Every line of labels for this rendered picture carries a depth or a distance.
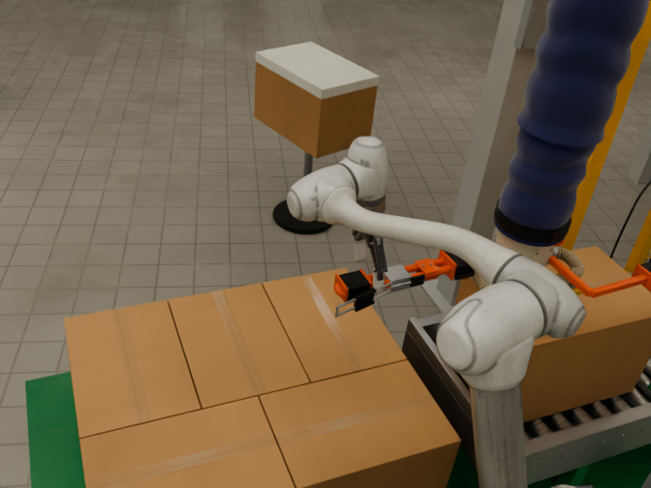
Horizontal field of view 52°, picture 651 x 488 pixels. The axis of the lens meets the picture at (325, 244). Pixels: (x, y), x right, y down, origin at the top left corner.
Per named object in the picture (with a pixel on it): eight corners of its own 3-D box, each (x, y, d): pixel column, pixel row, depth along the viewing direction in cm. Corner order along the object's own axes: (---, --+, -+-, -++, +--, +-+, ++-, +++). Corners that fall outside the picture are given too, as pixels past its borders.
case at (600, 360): (566, 321, 282) (596, 245, 259) (633, 391, 252) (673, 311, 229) (442, 350, 261) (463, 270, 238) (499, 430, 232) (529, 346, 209)
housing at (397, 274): (398, 275, 200) (400, 262, 197) (410, 289, 195) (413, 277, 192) (378, 280, 197) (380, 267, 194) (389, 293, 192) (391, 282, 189)
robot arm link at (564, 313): (535, 243, 143) (493, 262, 135) (607, 291, 132) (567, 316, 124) (517, 289, 150) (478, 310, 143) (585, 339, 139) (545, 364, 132)
